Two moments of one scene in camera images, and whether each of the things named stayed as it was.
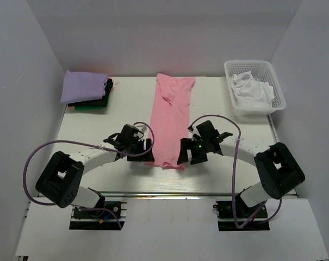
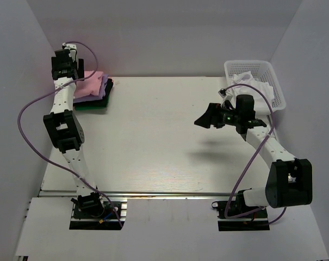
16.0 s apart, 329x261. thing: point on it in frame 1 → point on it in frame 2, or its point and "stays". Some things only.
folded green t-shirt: (91, 107) stays
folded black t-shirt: (101, 102) stays
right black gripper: (186, 143) → (212, 116)
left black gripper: (149, 157) → (80, 68)
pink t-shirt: (169, 119) → (91, 85)
